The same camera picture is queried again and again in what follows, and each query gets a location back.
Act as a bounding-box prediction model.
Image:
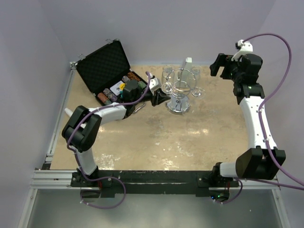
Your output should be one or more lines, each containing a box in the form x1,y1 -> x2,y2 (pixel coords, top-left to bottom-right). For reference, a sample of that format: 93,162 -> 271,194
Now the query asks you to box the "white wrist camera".
149,77 -> 162,92
231,39 -> 253,61

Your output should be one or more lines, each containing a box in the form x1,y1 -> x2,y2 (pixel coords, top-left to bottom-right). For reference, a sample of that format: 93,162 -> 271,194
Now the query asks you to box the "hanging wine glass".
191,66 -> 201,82
161,65 -> 175,84

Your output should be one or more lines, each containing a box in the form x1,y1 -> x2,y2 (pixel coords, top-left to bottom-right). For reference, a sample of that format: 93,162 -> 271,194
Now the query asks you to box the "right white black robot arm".
209,53 -> 286,187

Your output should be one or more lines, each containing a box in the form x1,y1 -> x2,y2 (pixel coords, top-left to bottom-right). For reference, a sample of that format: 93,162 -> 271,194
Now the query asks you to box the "purple white chip stack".
103,88 -> 117,102

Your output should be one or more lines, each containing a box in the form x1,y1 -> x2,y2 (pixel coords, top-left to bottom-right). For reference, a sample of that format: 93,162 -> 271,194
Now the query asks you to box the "black poker chip case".
76,39 -> 154,117

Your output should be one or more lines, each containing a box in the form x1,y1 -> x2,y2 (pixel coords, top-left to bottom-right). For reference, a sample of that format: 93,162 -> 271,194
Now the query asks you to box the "chrome wine glass rack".
166,68 -> 197,114

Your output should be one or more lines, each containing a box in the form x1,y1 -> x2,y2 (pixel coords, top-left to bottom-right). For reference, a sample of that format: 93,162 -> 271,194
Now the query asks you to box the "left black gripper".
132,87 -> 171,107

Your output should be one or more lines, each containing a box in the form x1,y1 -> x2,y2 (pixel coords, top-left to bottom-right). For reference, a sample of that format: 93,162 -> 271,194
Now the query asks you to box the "clear wine glass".
161,82 -> 174,95
191,86 -> 206,99

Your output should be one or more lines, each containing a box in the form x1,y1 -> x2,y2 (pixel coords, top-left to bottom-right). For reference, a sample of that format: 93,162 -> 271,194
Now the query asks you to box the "green chip stack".
138,81 -> 147,89

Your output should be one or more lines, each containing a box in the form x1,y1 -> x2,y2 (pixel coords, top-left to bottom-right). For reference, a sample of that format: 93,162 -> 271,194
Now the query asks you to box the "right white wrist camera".
231,39 -> 253,61

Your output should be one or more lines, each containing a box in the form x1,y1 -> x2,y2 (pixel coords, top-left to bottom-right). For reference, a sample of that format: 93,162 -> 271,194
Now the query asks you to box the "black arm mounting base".
71,170 -> 239,198

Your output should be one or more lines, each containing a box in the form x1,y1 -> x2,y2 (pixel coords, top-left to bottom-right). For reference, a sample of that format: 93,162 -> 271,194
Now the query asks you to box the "red brown chip stack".
97,93 -> 112,105

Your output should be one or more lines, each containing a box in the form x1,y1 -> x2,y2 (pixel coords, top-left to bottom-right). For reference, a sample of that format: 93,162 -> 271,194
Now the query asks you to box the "brown orange chip stack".
127,72 -> 140,82

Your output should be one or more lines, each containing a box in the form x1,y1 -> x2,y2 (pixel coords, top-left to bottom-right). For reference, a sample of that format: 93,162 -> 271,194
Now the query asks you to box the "grey purple chip stack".
122,76 -> 130,83

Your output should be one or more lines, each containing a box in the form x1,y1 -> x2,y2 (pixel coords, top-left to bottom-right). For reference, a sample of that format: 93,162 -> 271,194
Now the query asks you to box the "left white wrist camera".
149,77 -> 162,92

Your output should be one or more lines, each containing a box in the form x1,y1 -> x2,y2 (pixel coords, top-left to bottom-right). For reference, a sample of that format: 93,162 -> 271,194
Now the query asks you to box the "back left hanging wine glass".
161,65 -> 175,84

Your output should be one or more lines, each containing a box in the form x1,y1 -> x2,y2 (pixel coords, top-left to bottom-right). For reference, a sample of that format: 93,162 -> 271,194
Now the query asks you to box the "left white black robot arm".
62,78 -> 172,186

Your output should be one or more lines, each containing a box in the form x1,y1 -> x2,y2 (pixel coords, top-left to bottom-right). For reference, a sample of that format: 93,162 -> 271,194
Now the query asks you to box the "back right hanging wine glass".
191,66 -> 201,82

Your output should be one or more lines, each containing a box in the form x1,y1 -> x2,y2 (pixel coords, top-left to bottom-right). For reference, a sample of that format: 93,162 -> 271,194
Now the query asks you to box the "white grey handheld tool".
64,108 -> 74,117

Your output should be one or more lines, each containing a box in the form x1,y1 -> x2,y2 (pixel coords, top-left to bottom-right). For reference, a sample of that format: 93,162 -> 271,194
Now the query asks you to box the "white playing card box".
110,81 -> 125,95

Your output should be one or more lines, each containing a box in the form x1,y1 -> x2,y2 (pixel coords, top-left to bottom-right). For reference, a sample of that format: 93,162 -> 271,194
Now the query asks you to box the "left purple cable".
66,71 -> 153,209

